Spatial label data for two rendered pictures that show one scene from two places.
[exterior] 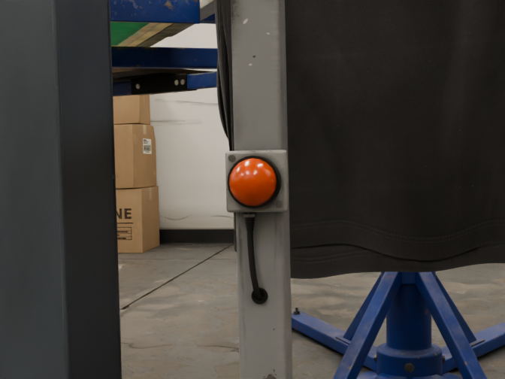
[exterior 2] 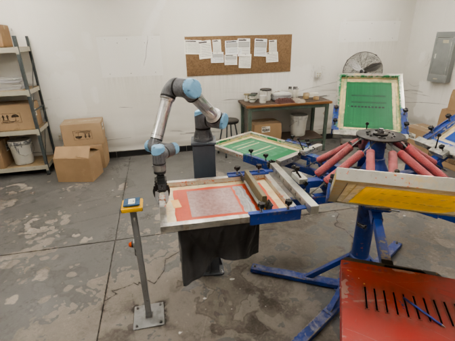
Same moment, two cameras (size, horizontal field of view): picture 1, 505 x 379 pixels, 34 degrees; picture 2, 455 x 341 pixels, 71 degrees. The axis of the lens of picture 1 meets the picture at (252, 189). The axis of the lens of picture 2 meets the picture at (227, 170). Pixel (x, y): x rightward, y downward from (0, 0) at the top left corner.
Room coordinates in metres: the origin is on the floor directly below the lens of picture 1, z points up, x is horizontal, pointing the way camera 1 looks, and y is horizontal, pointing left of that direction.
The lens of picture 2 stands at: (0.57, -1.90, 1.92)
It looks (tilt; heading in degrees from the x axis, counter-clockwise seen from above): 23 degrees down; 68
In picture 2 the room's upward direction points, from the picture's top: 1 degrees counter-clockwise
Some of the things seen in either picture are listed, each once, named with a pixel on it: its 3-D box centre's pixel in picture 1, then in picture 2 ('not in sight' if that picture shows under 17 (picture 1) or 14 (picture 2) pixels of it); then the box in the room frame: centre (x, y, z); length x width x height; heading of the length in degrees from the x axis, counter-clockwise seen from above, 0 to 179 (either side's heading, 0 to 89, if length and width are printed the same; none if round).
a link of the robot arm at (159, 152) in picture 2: not in sight; (158, 154); (0.87, -0.14, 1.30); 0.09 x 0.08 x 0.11; 36
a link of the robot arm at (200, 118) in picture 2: not in sight; (202, 118); (1.30, 0.32, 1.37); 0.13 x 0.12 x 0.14; 126
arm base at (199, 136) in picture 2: not in sight; (202, 132); (1.30, 0.33, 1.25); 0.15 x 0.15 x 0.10
